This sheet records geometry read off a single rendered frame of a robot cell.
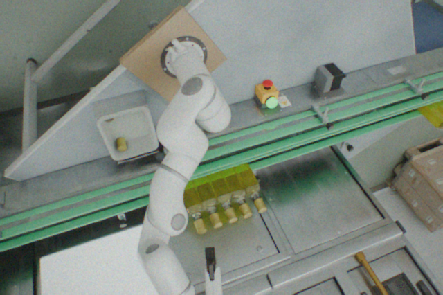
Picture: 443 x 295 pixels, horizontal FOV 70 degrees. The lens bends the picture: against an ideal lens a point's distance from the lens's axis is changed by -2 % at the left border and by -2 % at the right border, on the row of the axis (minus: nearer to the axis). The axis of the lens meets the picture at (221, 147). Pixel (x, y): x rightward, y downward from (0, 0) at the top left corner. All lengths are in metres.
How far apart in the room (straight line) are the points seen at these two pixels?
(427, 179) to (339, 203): 3.39
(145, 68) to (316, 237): 0.90
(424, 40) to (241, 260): 1.41
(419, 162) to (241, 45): 4.01
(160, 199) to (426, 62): 1.38
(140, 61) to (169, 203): 0.48
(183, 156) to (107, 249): 0.65
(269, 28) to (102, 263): 1.04
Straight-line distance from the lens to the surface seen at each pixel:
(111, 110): 1.11
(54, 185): 1.35
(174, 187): 0.80
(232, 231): 1.31
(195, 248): 1.29
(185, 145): 0.78
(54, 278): 1.39
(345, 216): 1.46
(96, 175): 1.31
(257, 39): 1.19
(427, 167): 4.92
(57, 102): 2.07
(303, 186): 1.48
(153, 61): 1.07
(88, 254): 1.38
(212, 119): 0.84
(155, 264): 0.84
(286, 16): 1.20
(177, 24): 1.03
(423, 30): 2.06
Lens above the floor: 1.65
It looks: 36 degrees down
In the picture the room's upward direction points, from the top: 154 degrees clockwise
